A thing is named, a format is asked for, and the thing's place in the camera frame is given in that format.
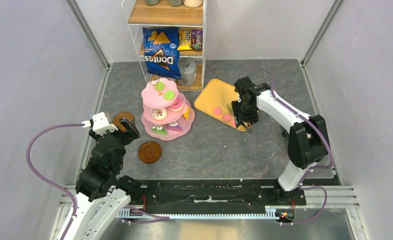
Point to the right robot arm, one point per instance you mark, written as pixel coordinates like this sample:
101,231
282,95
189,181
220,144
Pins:
308,141

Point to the pink sandwich cookie middle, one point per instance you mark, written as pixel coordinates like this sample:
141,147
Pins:
226,118

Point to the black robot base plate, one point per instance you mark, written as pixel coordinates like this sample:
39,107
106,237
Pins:
212,196

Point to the brown round coaster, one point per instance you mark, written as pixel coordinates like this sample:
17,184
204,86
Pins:
150,152
124,121

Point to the pink three-tier cake stand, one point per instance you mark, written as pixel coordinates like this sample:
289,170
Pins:
154,99

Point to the purple cake slice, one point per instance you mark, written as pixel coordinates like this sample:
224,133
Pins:
174,126

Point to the pink frosted donut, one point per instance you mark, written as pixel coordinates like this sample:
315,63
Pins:
177,105

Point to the white wire wooden shelf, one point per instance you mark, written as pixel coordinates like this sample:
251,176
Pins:
184,14

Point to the green cake slice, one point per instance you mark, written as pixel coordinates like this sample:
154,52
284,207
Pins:
160,130

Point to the yellow cake slice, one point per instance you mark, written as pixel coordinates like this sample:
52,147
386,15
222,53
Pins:
186,113

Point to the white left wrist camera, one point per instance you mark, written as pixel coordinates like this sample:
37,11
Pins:
100,124

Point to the metal serving tongs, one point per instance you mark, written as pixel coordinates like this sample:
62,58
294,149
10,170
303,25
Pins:
244,126

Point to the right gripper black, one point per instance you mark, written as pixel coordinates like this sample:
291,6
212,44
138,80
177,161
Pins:
253,118

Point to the blue Doritos chip bag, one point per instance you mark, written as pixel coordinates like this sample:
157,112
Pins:
161,55

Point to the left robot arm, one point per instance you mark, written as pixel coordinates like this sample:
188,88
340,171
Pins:
99,194

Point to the chocolate white donut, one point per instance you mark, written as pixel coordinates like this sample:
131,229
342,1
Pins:
159,114

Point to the pink sandwich cookie far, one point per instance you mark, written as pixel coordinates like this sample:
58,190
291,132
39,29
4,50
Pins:
217,111

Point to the green sandwich cookie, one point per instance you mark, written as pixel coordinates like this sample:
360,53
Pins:
159,86
169,95

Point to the yellow serving tray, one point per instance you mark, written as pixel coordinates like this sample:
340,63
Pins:
216,93

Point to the yellow M&M candy bag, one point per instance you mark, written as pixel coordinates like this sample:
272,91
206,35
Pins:
185,40

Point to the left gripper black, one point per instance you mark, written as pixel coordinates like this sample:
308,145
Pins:
131,133

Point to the grey ceramic mug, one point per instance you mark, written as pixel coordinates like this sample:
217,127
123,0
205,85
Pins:
188,68

